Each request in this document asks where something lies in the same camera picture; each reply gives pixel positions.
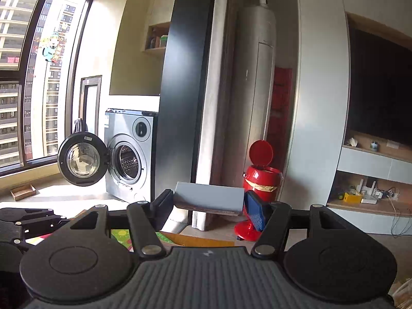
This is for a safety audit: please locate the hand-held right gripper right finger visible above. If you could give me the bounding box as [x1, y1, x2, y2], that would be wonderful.
[244, 191, 348, 259]

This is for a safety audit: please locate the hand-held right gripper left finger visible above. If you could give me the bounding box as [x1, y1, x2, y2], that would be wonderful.
[69, 189, 174, 258]

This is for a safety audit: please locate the shallow cardboard tray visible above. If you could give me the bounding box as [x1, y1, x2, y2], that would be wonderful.
[10, 184, 37, 201]

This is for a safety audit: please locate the silver washing machine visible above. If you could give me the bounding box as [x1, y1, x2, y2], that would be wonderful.
[105, 109, 159, 204]

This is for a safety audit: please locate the cartoon window sticker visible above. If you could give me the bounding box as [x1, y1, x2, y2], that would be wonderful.
[34, 30, 66, 68]

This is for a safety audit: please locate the red trash can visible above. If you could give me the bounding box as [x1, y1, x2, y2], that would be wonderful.
[234, 139, 284, 241]

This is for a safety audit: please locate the white standing air conditioner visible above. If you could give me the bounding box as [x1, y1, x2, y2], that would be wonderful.
[225, 0, 277, 222]

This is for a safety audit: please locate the wooden wall niche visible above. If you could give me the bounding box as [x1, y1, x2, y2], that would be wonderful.
[144, 22, 171, 52]

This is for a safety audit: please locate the white router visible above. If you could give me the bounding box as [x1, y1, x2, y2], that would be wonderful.
[356, 178, 379, 204]

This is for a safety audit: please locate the round washing machine door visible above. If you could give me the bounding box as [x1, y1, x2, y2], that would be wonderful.
[57, 132, 111, 187]

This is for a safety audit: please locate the white television cabinet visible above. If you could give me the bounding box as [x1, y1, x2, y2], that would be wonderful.
[327, 129, 412, 235]

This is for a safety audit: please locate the colourful play mat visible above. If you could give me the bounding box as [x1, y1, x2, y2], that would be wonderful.
[27, 229, 168, 252]

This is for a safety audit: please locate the black television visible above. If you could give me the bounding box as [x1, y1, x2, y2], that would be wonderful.
[348, 22, 412, 163]

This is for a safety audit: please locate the grey box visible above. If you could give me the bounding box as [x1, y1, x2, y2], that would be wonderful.
[174, 182, 247, 217]

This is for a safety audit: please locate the white power strip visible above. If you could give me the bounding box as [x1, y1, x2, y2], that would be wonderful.
[375, 188, 400, 200]

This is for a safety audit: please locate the red door decoration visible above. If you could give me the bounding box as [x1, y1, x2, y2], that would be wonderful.
[269, 67, 293, 171]

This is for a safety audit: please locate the white cable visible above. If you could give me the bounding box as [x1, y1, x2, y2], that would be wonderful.
[388, 196, 409, 239]

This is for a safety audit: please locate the brown cardboard box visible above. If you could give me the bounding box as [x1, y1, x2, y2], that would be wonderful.
[159, 231, 235, 248]

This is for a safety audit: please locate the window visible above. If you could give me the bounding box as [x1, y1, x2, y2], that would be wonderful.
[0, 0, 95, 176]

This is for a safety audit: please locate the grey framed door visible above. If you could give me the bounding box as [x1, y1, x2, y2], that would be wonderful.
[80, 75, 102, 134]

